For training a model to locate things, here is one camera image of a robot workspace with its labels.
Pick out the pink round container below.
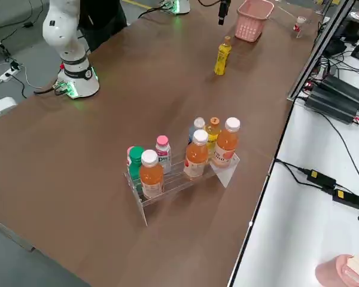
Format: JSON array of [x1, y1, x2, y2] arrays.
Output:
[[315, 254, 359, 287]]

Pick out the blue bottle white cap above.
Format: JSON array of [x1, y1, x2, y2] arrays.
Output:
[[187, 117, 206, 144]]

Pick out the yellow tea drink bottle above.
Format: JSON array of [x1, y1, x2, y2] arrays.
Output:
[[214, 35, 233, 75], [205, 117, 222, 161]]

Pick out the white box yellow label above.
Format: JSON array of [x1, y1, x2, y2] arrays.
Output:
[[0, 97, 18, 124]]

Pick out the green bottle green cap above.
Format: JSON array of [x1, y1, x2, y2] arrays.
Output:
[[128, 146, 145, 186]]

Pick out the black adapter cable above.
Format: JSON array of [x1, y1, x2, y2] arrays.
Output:
[[275, 159, 311, 180]]

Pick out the white power strip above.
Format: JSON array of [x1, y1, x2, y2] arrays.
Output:
[[0, 67, 21, 83]]

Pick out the black base cable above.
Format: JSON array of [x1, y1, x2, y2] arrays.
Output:
[[137, 1, 172, 19], [32, 83, 67, 97]]

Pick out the black power adapter yellow label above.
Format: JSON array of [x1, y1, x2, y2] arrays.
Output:
[[306, 169, 337, 188], [331, 188, 359, 209]]

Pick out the person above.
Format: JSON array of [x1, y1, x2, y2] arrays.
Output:
[[77, 0, 129, 52]]

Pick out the clear acrylic drinks tray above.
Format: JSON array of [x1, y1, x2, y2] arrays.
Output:
[[124, 152, 241, 227]]

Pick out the small red white bottle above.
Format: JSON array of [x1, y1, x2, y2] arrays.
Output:
[[293, 16, 308, 39]]

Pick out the black finned power supply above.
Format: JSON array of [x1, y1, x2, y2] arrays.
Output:
[[321, 74, 359, 104], [304, 88, 359, 125]]

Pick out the orange juice bottle white cap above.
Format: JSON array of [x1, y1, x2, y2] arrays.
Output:
[[139, 149, 165, 200], [211, 117, 242, 169], [184, 129, 209, 181]]

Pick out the aluminium frame post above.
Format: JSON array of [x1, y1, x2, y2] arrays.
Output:
[[287, 0, 357, 101]]

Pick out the pink plastic basket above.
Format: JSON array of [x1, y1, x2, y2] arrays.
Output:
[[235, 0, 275, 42]]

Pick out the clear acrylic snack shelf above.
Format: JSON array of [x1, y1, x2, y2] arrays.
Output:
[[273, 2, 321, 41]]

